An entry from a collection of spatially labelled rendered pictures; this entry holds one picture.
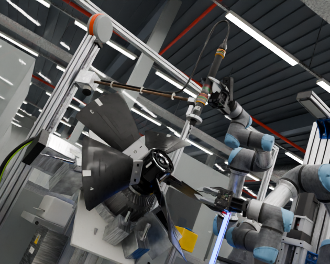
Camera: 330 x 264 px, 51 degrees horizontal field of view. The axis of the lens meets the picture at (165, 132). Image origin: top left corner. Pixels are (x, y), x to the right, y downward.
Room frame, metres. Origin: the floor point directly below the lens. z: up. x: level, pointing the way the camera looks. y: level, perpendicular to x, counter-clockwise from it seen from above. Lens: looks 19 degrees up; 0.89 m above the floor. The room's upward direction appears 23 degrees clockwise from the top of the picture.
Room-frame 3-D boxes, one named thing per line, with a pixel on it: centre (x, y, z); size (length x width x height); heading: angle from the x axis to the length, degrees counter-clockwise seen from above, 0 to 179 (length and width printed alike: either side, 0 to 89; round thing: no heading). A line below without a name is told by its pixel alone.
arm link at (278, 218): (1.19, -0.48, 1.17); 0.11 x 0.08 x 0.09; 65
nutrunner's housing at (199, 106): (1.35, -0.09, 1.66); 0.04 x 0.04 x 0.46
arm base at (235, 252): (1.99, -0.67, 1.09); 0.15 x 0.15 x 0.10
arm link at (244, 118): (1.53, -0.31, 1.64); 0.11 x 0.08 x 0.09; 128
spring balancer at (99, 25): (1.68, 0.55, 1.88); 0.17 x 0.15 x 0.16; 118
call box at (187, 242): (1.78, -0.27, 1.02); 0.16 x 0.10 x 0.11; 28
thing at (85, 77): (1.63, 0.47, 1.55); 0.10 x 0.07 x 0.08; 63
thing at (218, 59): (1.35, -0.09, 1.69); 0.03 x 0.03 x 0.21
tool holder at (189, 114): (1.36, -0.08, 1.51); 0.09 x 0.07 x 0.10; 63
